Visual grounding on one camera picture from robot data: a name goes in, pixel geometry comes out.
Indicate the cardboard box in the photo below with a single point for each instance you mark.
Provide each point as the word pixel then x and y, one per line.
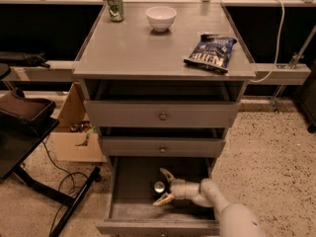
pixel 74 139

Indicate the grey drawer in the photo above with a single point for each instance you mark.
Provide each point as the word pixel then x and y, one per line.
pixel 160 104
pixel 131 212
pixel 164 142

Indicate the grey drawer cabinet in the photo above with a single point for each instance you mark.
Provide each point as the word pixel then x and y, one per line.
pixel 131 50

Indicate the green soda can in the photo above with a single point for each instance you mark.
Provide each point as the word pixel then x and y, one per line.
pixel 116 10

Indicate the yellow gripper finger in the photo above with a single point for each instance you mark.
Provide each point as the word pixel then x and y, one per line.
pixel 165 198
pixel 168 175

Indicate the grey middle drawer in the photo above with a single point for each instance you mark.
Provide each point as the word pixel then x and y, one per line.
pixel 164 142

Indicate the white ceramic bowl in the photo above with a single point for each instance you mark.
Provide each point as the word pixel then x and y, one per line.
pixel 161 18

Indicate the blue pepsi can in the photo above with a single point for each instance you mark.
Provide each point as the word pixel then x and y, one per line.
pixel 158 189

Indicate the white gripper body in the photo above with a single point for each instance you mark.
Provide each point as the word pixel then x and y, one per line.
pixel 178 189

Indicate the grey top drawer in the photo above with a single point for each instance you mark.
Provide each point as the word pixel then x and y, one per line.
pixel 160 104

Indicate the grey side rail shelf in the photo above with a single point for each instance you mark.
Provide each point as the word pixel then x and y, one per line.
pixel 280 74

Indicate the grey bottom drawer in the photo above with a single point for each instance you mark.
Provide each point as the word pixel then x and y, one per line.
pixel 131 212

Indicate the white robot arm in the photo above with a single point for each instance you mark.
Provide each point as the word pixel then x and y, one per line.
pixel 235 219

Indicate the blue chip bag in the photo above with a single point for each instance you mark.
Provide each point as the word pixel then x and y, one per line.
pixel 212 53

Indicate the black stand with tray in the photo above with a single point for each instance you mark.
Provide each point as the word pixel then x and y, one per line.
pixel 25 124

